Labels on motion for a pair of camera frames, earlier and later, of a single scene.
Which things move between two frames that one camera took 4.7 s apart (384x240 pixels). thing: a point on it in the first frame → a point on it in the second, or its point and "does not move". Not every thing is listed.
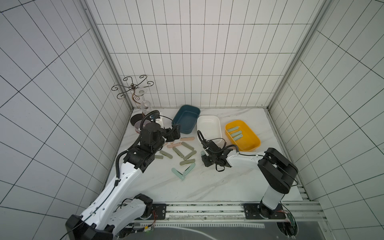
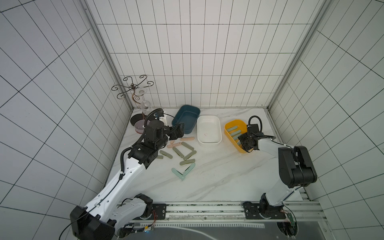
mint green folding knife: [238, 137] does not move
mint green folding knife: [236, 133] does not move
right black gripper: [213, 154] → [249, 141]
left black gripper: [176, 133] does not move
